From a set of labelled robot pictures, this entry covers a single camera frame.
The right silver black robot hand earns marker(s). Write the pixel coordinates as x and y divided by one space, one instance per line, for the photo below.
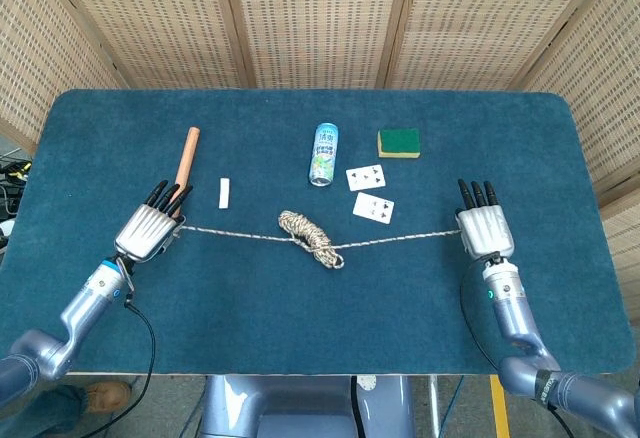
485 233

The blue jeans leg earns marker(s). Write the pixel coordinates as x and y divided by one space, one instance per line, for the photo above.
55 405

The green yellow scouring sponge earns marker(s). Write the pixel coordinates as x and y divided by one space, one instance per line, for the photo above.
399 140

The blue-grey robot base column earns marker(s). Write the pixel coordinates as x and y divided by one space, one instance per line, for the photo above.
300 408

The wooden rolling pin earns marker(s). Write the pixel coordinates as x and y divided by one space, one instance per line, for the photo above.
189 155

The blue carpet table mat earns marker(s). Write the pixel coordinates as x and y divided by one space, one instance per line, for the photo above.
250 318

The clubs playing card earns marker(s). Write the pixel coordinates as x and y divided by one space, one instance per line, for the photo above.
373 207
366 178

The blue green drink can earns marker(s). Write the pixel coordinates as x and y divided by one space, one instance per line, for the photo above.
325 155

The woven bamboo folding screen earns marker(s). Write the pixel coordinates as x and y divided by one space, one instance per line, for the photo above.
320 18

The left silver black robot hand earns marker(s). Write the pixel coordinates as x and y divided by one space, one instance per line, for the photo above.
145 230

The small white eraser block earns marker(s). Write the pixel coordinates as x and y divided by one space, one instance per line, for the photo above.
225 193

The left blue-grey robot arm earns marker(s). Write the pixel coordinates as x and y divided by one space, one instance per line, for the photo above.
75 318

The metal table leg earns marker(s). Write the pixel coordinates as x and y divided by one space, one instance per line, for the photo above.
434 403

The brown leather shoe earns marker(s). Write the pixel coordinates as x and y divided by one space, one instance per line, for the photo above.
107 397

